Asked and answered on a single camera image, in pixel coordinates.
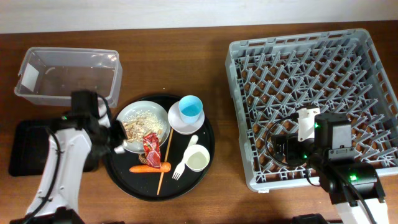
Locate light blue cup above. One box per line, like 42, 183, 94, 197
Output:
178, 95, 203, 124

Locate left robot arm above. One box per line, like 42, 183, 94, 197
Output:
15, 90, 127, 223

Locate pink saucer plate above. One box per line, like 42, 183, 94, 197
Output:
168, 101, 205, 135

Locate white plastic fork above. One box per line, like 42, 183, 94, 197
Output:
172, 135, 198, 180

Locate grey dishwasher rack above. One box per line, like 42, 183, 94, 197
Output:
225, 29, 397, 193

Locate black rectangular tray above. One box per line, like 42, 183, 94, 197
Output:
8, 116, 102, 177

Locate brown food scrap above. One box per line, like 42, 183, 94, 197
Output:
139, 154, 147, 164

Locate orange carrot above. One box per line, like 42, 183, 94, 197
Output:
129, 162, 172, 173

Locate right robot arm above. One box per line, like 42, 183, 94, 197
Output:
266, 113, 389, 223

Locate round black tray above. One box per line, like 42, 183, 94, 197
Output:
104, 94, 215, 202

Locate small white cup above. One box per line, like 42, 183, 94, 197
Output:
183, 144, 210, 172

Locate grey plate with food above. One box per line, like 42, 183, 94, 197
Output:
116, 100, 170, 154

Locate red snack wrapper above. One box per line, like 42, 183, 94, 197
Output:
143, 133, 161, 169

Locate wooden chopstick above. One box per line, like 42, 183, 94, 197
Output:
157, 128, 174, 195

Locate clear plastic bin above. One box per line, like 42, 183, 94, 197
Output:
14, 47, 123, 108

